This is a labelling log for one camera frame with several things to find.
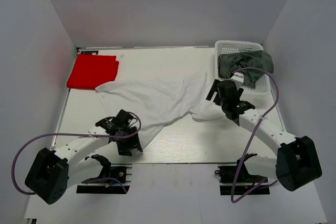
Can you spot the white t shirt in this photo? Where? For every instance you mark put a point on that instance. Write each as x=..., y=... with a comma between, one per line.
x=159, y=102

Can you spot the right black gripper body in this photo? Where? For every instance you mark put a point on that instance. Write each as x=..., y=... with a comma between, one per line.
x=240, y=92

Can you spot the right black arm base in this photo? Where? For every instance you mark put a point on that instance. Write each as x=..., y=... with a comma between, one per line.
x=245, y=181

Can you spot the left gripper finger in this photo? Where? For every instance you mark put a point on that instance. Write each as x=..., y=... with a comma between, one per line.
x=134, y=142
x=124, y=148

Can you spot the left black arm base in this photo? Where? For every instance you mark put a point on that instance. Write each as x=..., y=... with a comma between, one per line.
x=116, y=182

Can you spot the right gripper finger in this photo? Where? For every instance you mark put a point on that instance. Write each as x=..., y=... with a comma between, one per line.
x=213, y=91
x=218, y=100

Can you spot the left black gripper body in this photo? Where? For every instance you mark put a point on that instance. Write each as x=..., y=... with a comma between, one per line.
x=127, y=131

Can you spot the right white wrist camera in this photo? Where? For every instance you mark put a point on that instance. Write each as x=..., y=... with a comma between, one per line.
x=238, y=79

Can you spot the folded red t shirt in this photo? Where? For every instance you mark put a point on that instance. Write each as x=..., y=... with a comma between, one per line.
x=91, y=71

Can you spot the grey t shirt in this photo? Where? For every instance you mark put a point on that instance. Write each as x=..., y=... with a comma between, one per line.
x=228, y=63

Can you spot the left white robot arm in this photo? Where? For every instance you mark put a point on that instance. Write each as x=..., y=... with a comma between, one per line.
x=54, y=171

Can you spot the white plastic basket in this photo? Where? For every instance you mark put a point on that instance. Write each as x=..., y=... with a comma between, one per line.
x=231, y=47

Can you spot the blue label sticker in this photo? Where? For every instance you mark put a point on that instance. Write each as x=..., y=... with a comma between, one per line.
x=90, y=52

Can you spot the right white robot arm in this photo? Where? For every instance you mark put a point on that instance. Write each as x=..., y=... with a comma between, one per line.
x=296, y=161

